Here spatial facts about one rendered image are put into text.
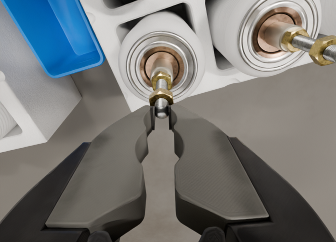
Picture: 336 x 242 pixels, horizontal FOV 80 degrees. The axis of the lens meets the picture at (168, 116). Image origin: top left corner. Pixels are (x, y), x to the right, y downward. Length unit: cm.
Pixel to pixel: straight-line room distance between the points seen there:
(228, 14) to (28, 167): 70
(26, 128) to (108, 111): 21
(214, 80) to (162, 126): 28
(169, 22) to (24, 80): 27
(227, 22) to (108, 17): 15
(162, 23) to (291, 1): 12
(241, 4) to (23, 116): 34
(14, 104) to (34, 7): 18
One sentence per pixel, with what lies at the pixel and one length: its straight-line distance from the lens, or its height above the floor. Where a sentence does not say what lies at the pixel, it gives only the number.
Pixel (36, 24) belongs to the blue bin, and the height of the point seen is 8.
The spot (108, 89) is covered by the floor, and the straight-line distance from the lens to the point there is 52.
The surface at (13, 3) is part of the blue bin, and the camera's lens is 42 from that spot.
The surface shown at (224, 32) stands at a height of 24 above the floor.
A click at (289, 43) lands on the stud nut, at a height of 29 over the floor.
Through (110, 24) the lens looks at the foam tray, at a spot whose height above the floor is 18.
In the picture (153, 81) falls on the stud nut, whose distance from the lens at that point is 18.
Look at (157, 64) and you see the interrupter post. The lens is 20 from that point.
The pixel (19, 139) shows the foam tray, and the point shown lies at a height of 18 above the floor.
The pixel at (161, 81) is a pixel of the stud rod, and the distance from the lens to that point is 17.
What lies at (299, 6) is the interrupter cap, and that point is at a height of 25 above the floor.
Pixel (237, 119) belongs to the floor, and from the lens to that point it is 58.
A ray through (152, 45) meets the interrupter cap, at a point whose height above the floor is 25.
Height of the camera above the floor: 46
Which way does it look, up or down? 59 degrees down
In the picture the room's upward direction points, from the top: 178 degrees clockwise
